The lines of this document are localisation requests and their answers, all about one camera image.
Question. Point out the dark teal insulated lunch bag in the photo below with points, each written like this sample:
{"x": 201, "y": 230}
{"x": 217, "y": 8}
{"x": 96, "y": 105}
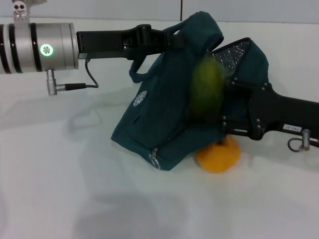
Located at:
{"x": 162, "y": 104}

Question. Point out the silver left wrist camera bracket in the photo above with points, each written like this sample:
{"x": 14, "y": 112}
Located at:
{"x": 21, "y": 11}

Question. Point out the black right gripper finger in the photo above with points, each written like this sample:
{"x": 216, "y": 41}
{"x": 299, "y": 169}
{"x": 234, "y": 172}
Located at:
{"x": 235, "y": 125}
{"x": 236, "y": 83}

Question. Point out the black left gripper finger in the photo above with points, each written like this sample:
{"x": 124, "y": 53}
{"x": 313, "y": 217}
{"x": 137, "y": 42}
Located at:
{"x": 162, "y": 35}
{"x": 178, "y": 42}

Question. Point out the yellow pear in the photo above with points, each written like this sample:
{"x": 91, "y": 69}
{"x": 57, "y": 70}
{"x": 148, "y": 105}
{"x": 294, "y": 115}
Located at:
{"x": 219, "y": 159}

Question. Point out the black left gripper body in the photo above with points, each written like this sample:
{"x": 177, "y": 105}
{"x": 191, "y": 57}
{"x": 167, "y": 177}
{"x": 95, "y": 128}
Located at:
{"x": 107, "y": 44}

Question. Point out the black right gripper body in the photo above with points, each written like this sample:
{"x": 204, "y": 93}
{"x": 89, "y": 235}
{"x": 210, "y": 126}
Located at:
{"x": 281, "y": 114}

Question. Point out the green cucumber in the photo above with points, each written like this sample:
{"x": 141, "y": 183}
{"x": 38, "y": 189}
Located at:
{"x": 207, "y": 92}

